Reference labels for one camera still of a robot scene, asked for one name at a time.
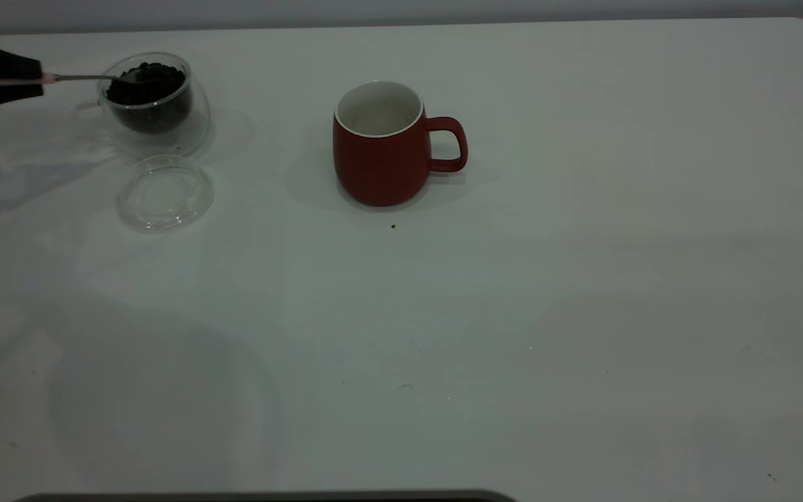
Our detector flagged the metal spoon with pink handle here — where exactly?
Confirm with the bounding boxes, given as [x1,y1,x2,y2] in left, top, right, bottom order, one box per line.
[0,70,158,88]

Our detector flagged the red ceramic mug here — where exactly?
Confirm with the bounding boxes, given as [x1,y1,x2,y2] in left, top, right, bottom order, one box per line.
[332,81,468,208]

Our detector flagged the dark coffee beans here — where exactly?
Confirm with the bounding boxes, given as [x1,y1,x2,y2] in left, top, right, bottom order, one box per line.
[105,62,193,135]

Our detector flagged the clear round glass lid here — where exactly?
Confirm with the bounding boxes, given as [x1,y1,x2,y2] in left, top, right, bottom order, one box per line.
[117,154,215,233]

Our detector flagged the clear glass cup with handle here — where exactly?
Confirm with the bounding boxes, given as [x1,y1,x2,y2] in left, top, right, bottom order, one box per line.
[75,52,211,158]

